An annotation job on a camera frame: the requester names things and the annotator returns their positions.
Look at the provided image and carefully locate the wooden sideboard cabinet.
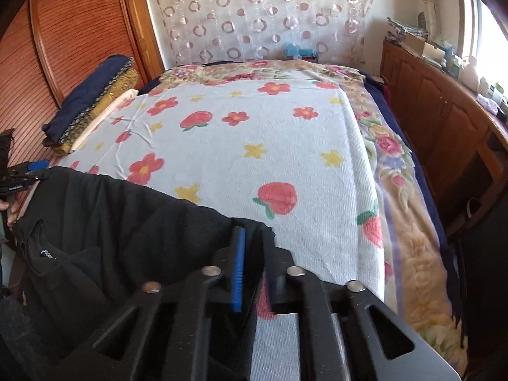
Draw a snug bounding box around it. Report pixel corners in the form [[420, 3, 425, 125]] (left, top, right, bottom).
[[380, 41, 507, 235]]

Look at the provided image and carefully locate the navy folded blanket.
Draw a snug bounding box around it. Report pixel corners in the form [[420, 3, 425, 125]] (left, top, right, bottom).
[[42, 54, 135, 144]]

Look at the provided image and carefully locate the floral fleece blanket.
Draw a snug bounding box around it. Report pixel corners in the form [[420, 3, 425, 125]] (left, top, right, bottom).
[[159, 60, 468, 374]]

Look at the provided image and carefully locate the blue box at bedhead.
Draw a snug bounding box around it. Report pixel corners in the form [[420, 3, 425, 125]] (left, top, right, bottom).
[[283, 43, 318, 60]]

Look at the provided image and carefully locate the circle-patterned sheer curtain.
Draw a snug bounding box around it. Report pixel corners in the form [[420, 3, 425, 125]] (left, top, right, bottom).
[[146, 0, 373, 68]]

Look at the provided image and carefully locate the white floral towel sheet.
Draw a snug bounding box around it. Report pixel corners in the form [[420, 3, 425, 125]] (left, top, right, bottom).
[[51, 75, 389, 381]]

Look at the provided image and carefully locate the window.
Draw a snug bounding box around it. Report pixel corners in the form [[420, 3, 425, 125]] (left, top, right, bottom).
[[459, 0, 507, 99]]

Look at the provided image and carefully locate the black t-shirt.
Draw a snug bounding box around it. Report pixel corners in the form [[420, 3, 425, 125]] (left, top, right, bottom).
[[14, 167, 275, 375]]

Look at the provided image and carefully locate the wooden wardrobe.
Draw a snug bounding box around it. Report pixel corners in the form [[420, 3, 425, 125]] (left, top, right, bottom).
[[1, 0, 164, 164]]

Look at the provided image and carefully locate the stack of papers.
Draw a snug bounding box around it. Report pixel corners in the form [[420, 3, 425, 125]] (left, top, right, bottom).
[[385, 17, 429, 45]]

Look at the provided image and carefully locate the person's left hand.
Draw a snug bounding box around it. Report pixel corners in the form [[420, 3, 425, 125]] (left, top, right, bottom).
[[1, 190, 29, 227]]

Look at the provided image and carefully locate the cream folded cloth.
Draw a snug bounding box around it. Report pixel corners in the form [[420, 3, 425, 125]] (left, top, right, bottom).
[[67, 89, 138, 154]]

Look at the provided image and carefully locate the cardboard box on cabinet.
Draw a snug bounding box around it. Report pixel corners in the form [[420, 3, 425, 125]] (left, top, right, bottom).
[[401, 32, 426, 57]]

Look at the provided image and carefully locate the yellow patterned folded cloth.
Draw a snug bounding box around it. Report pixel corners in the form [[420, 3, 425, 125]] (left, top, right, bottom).
[[43, 69, 139, 155]]

